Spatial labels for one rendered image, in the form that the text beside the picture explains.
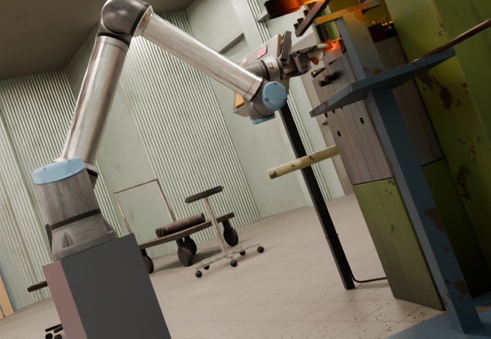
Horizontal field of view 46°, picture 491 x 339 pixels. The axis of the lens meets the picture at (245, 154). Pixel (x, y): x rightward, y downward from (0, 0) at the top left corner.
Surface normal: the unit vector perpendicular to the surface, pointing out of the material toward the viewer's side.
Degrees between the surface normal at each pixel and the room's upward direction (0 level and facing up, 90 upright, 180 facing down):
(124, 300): 90
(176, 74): 90
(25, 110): 90
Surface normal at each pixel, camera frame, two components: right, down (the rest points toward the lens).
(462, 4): 0.18, -0.12
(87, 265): 0.52, -0.23
